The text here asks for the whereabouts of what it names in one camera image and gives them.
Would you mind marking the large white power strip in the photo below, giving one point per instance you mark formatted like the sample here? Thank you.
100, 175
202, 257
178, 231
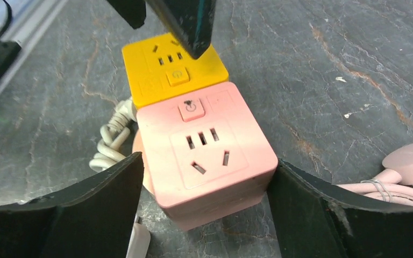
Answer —
139, 240

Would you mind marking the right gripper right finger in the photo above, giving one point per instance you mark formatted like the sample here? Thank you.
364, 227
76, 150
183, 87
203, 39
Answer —
314, 218

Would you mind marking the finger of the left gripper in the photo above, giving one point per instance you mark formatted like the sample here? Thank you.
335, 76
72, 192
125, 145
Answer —
189, 21
132, 11

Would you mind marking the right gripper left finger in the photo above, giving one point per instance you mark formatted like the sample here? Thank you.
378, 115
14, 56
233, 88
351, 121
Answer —
91, 218

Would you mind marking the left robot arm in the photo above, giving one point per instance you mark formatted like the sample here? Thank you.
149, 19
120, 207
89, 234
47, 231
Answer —
9, 50

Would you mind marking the yellow cube adapter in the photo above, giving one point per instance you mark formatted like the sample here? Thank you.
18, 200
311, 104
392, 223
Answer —
158, 69

